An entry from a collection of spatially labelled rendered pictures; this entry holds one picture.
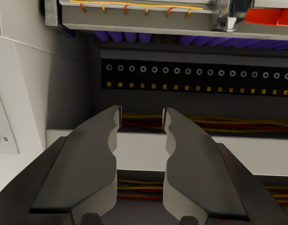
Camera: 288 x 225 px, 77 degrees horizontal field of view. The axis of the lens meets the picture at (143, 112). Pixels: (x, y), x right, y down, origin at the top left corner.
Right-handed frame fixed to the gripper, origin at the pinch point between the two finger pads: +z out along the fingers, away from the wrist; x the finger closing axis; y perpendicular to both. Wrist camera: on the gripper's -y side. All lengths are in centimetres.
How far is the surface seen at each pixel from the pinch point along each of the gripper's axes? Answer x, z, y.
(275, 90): 24.7, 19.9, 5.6
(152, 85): 1.8, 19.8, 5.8
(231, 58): 15.5, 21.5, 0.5
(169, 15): 2.4, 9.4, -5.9
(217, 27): 6.7, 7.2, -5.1
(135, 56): -1.5, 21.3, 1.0
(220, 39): 9.8, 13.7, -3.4
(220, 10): 6.1, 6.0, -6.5
